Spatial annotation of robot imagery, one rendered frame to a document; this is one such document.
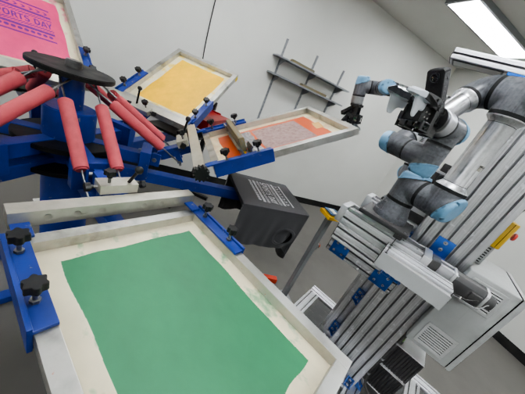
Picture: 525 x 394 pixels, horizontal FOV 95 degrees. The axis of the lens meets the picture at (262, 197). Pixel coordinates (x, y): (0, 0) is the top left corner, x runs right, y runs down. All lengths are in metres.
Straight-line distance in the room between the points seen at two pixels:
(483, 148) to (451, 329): 0.82
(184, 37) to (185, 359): 3.13
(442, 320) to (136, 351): 1.27
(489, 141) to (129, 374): 1.24
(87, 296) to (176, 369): 0.28
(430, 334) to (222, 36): 3.27
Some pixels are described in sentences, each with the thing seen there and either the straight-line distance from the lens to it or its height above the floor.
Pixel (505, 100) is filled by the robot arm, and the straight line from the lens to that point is 1.17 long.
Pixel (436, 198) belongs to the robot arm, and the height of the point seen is 1.44.
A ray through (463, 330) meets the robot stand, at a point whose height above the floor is 0.98.
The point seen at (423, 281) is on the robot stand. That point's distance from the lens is 1.14.
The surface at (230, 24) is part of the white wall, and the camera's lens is 3.42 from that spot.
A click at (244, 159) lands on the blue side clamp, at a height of 1.23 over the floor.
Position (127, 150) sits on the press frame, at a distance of 1.43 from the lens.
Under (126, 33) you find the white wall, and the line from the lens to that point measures 3.38.
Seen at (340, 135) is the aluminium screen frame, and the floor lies 1.49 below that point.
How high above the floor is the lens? 1.56
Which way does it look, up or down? 23 degrees down
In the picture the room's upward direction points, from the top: 24 degrees clockwise
